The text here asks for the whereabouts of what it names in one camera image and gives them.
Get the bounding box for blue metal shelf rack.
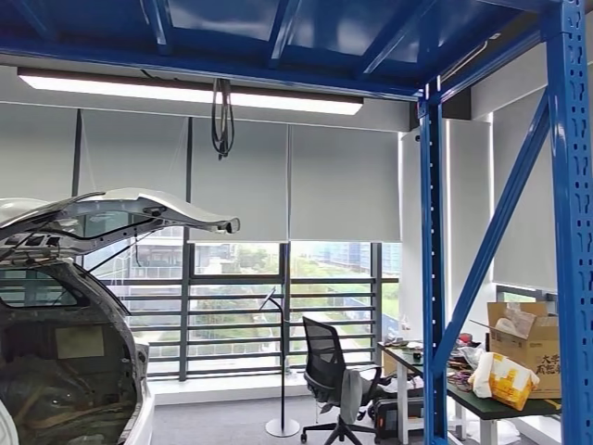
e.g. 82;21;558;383
0;0;593;445

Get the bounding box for white roller blind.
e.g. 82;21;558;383
191;118;288;243
448;118;493;333
0;104;76;201
493;88;558;291
290;124;401;243
80;110;187;204

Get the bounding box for black mesh office chair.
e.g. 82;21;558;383
300;316;384;445

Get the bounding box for grey jacket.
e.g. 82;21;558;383
340;368;364;425

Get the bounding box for black stand with round base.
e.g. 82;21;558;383
259;286;301;439

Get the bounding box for black equipment case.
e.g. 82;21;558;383
373;396;424;440

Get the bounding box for long ceiling light strip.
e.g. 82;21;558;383
17;67;364;116

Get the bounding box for clear plastic wrap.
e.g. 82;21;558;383
494;303;557;339

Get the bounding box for dark top desk white legs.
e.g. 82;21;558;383
377;342;562;445

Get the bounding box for yellow white plastic bag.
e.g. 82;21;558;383
468;350;540;412

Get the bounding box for white car body shell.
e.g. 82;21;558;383
0;186;241;445

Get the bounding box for printed cardboard box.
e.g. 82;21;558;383
487;300;561;401

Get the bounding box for black hanging cable loop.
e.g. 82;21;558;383
210;78;235;159

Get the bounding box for dark window frame railing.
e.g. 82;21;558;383
84;242;400;382

